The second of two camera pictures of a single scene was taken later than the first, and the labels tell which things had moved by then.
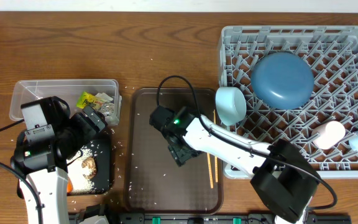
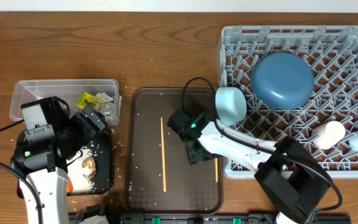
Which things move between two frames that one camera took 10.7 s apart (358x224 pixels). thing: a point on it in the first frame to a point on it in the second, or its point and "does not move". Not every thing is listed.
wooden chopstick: (216, 167) does not move
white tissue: (103, 97) does not move
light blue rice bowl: (230, 105) does not move
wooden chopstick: (210, 171) to (163, 153)
